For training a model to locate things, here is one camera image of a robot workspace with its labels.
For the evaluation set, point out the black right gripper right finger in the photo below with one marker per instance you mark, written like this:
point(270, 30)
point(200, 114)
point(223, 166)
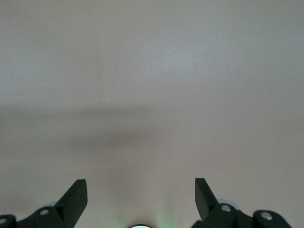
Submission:
point(207, 209)

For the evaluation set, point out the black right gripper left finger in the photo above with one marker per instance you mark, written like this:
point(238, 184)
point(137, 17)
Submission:
point(69, 206)

